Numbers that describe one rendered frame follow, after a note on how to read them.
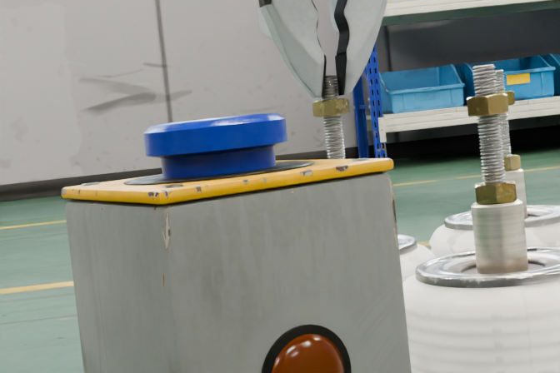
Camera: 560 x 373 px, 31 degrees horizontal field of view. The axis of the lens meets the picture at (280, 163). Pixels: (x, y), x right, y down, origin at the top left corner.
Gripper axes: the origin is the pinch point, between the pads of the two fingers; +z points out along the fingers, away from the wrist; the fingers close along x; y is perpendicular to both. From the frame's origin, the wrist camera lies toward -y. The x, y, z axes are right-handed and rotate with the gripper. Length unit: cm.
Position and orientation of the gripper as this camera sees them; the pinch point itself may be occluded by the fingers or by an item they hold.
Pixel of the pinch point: (333, 70)
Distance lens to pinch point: 53.1
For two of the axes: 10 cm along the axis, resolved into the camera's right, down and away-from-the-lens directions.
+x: -9.5, 1.1, -2.8
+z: 1.0, 9.9, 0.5
